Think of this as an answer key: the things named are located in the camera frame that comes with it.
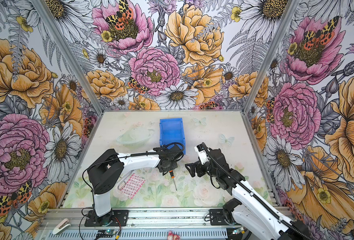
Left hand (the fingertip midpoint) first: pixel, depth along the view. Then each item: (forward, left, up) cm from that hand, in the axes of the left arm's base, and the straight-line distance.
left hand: (170, 169), depth 90 cm
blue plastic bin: (+28, 0, 0) cm, 28 cm away
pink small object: (-32, -2, +3) cm, 33 cm away
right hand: (-4, -13, +12) cm, 18 cm away
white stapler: (-27, +48, +2) cm, 56 cm away
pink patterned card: (-9, +21, -1) cm, 22 cm away
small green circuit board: (-30, +29, -1) cm, 42 cm away
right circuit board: (-30, -34, 0) cm, 46 cm away
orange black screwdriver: (-5, -2, 0) cm, 5 cm away
